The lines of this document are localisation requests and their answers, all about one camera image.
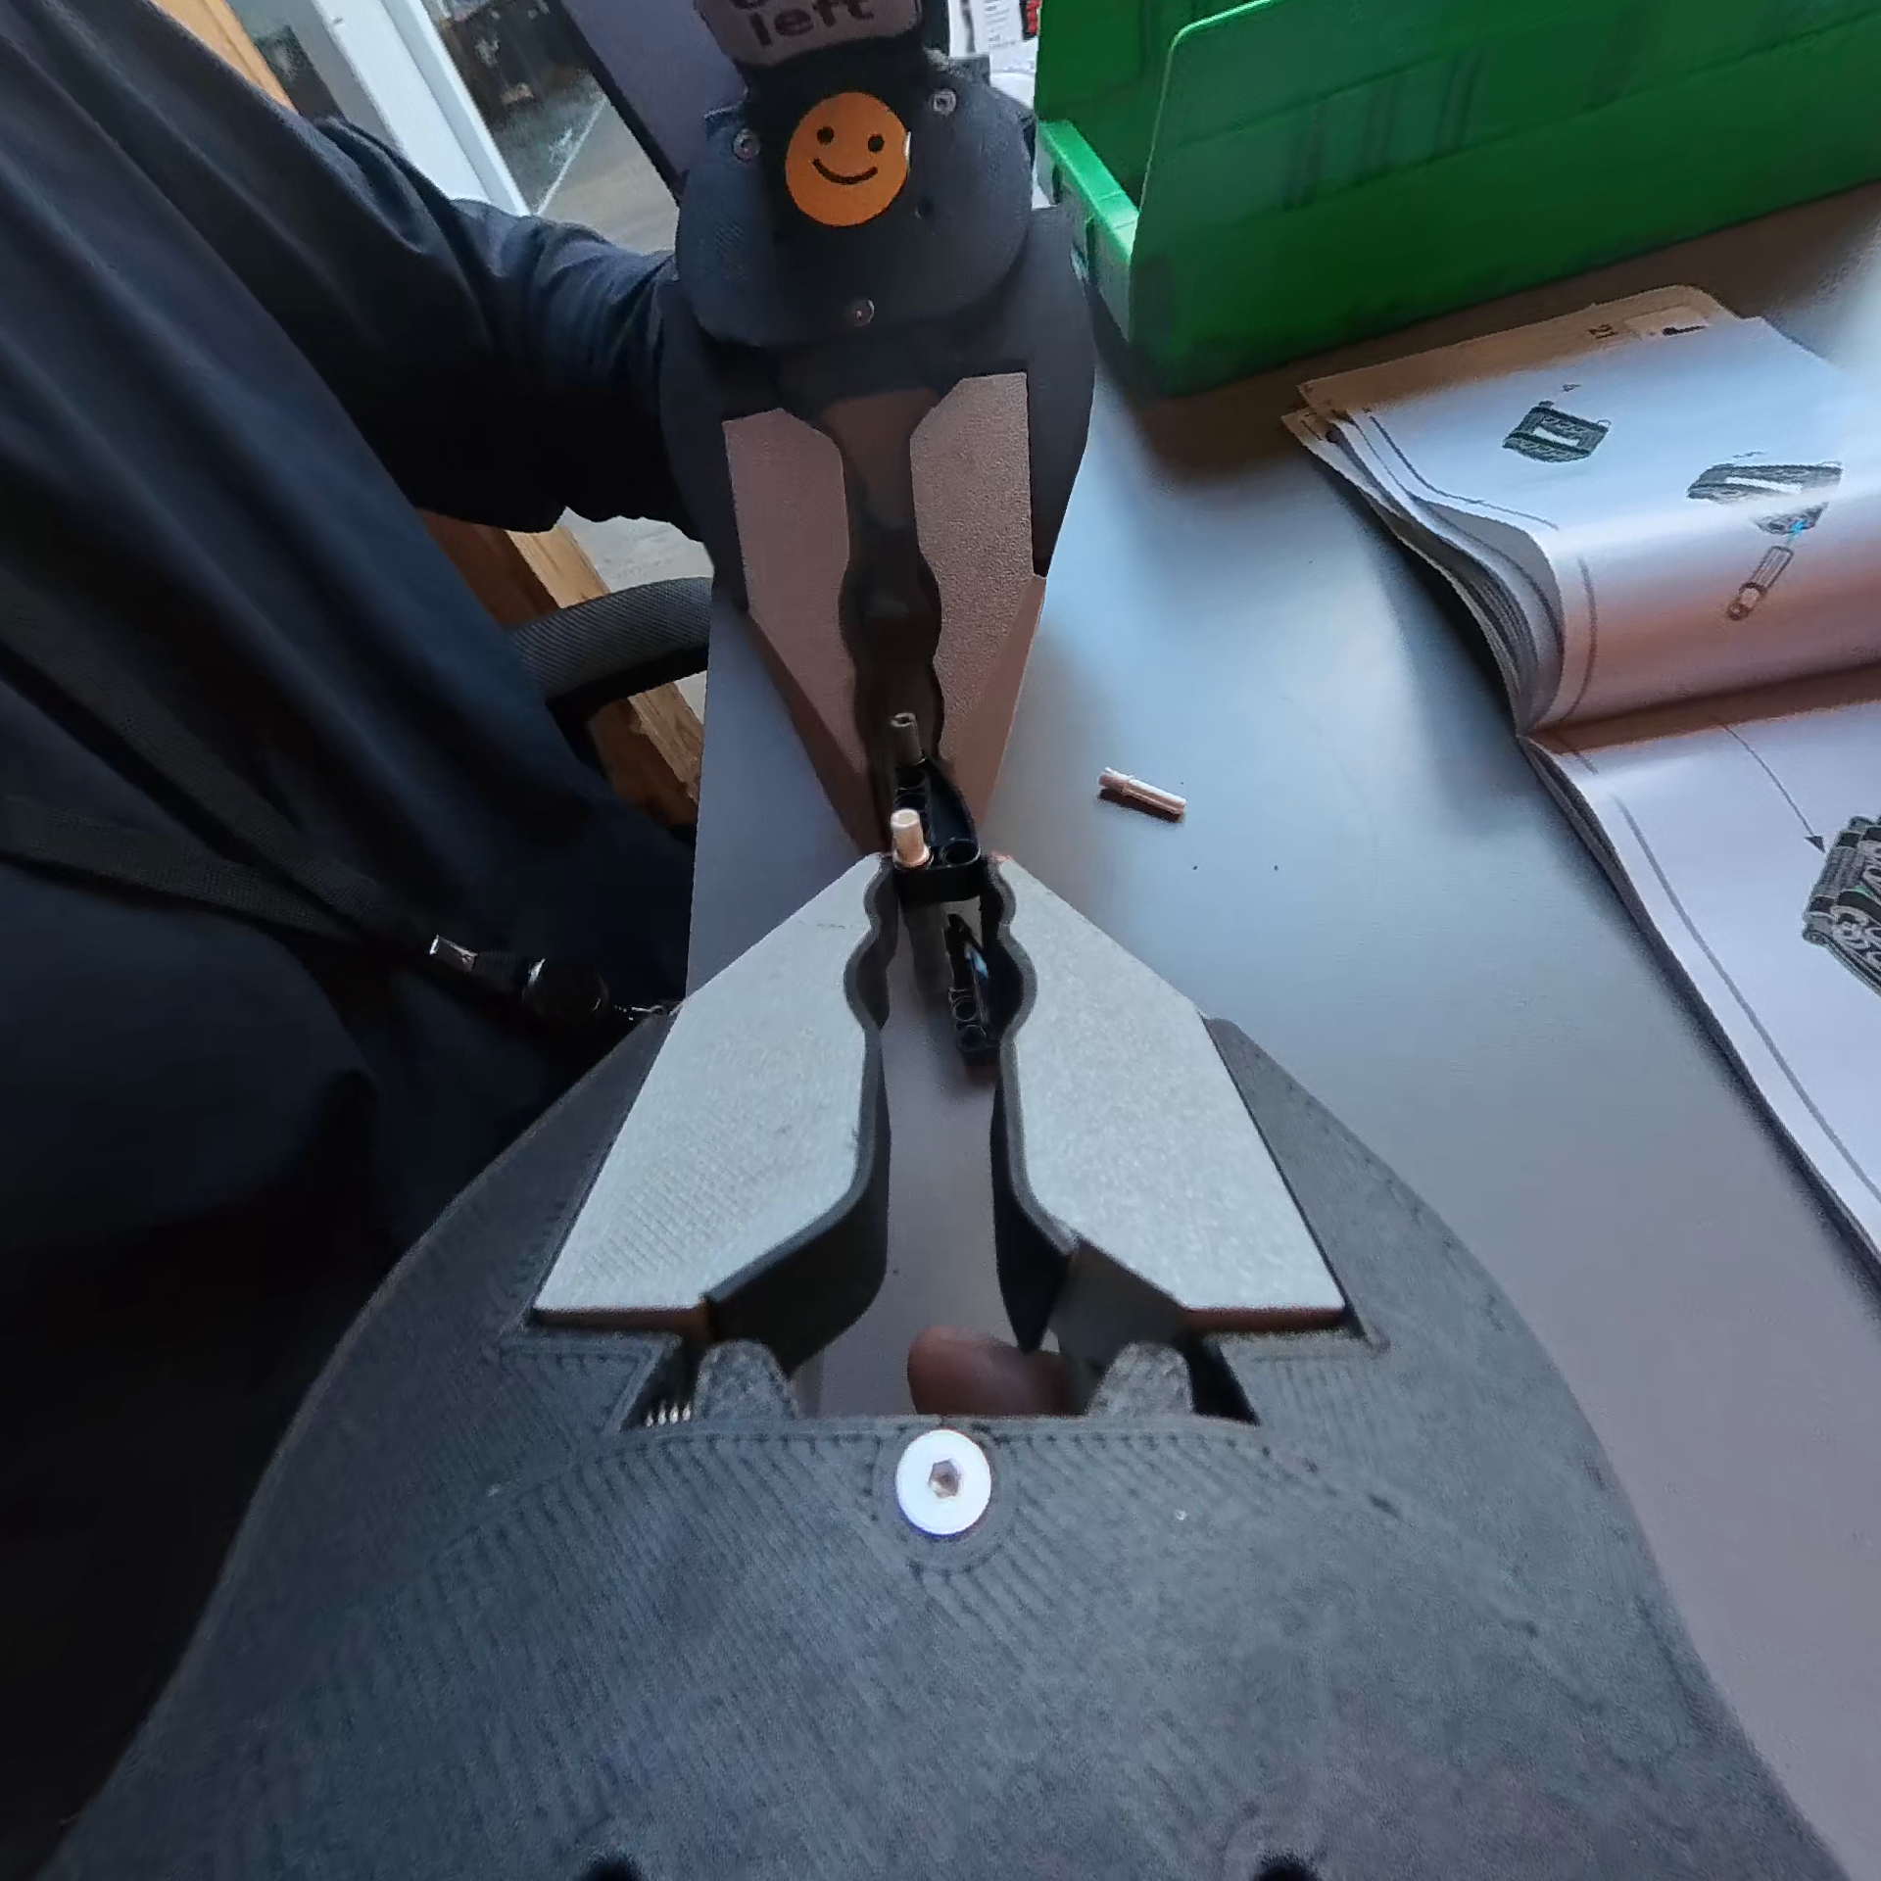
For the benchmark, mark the lego instruction booklet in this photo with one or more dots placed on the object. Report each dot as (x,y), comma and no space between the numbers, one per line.
(1660,588)

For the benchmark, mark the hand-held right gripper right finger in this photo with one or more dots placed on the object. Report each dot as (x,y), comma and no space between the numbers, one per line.
(1149,1147)

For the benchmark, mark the pale lego pin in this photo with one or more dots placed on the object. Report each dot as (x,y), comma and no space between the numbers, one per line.
(1142,794)
(908,835)

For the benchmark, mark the green plastic bin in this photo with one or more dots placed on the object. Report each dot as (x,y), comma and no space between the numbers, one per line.
(1469,221)

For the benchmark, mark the person's dark clothed body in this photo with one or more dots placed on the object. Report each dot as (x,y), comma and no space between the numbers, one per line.
(221,736)

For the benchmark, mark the person's right hand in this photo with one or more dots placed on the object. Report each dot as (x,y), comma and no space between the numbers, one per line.
(986,1375)

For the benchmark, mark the person's left forearm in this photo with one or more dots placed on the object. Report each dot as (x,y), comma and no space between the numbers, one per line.
(515,354)

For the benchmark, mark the glass door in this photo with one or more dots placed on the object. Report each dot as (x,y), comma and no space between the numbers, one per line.
(441,89)

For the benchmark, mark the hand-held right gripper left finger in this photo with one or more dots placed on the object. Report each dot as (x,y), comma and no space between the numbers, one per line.
(736,1118)

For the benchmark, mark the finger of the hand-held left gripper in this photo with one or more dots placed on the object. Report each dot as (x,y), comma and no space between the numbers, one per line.
(986,588)
(780,588)

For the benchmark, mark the black lego piece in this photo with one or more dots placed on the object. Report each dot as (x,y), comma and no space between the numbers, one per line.
(949,856)

